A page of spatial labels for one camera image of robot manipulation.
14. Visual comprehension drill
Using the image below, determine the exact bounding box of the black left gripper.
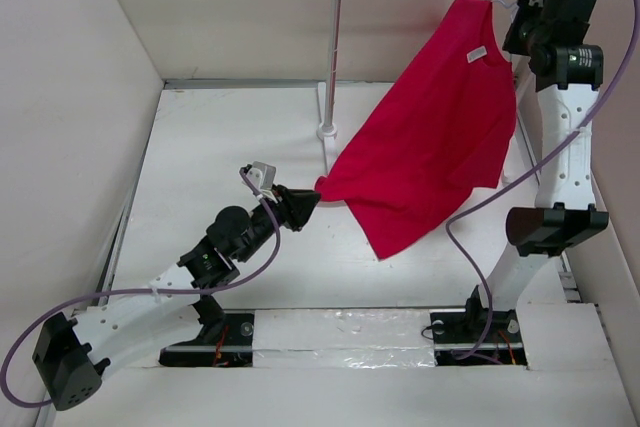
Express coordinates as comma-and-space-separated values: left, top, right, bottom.
236, 183, 319, 263

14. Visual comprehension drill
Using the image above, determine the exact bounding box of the red t shirt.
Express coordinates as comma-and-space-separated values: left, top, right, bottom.
315, 0, 516, 259

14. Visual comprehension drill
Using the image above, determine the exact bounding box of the blue wire hanger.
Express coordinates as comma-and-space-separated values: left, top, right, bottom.
491, 0, 517, 10

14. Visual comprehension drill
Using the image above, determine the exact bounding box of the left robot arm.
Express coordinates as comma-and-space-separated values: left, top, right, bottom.
33, 185, 321, 411

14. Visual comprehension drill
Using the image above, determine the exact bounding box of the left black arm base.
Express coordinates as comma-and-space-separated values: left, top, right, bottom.
158, 300, 255, 368

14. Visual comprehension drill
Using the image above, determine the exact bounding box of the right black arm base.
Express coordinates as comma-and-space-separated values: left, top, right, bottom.
421, 286, 527, 366

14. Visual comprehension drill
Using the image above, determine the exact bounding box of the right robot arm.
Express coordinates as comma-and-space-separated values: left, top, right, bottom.
461, 0, 609, 340

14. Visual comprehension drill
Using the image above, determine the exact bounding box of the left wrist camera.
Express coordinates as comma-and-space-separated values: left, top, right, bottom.
240, 161, 276, 191

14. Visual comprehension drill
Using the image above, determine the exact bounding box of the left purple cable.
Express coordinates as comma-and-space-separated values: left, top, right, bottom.
0, 169, 282, 407

